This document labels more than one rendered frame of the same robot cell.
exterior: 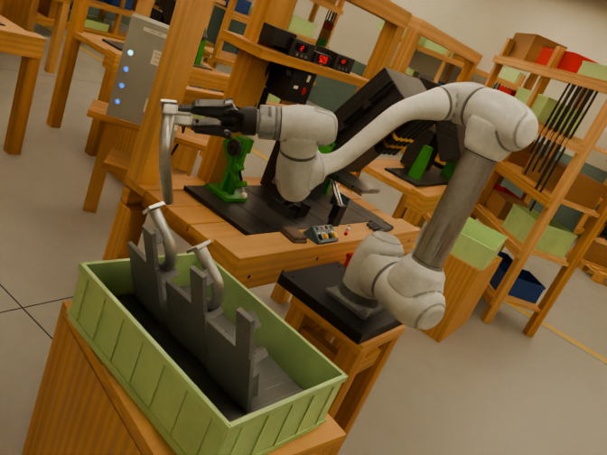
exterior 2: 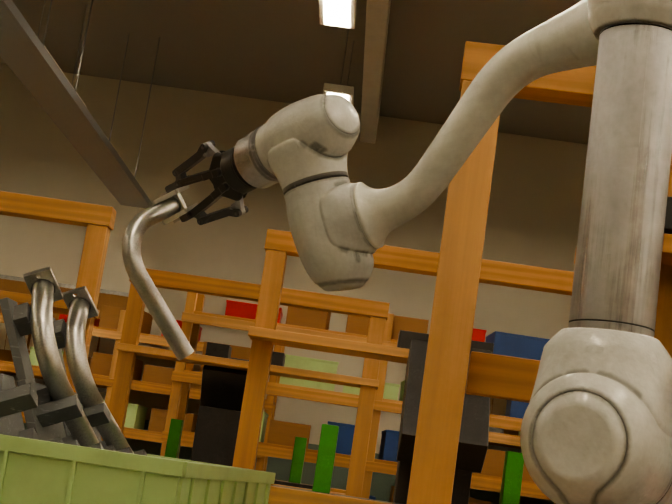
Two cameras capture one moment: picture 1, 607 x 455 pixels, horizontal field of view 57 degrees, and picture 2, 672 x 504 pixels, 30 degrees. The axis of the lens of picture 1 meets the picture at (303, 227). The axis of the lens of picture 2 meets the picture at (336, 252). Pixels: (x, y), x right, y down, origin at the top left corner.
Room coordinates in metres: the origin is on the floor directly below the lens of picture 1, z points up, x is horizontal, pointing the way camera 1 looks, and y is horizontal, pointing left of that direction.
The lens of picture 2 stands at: (0.72, -1.57, 0.97)
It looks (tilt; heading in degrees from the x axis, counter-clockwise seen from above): 10 degrees up; 64
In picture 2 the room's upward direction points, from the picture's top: 8 degrees clockwise
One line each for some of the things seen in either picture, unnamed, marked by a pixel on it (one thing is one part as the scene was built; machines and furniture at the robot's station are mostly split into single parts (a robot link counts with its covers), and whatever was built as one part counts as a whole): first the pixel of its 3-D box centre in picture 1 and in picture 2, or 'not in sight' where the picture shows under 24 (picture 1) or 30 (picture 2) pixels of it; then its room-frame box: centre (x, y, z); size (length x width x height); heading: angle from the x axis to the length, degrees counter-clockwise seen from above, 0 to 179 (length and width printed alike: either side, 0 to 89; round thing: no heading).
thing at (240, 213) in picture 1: (296, 206); not in sight; (2.58, 0.07, 0.89); 1.10 x 0.42 x 0.02; 149
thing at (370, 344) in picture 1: (349, 314); not in sight; (1.83, -0.28, 0.83); 0.32 x 0.32 x 0.04; 59
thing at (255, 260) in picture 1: (334, 246); not in sight; (2.43, -0.17, 0.82); 1.50 x 0.14 x 0.15; 149
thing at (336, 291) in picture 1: (361, 293); not in sight; (1.84, -0.29, 0.92); 0.22 x 0.18 x 0.06; 150
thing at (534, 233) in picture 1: (517, 165); not in sight; (5.57, -1.68, 1.19); 2.30 x 0.55 x 2.39; 13
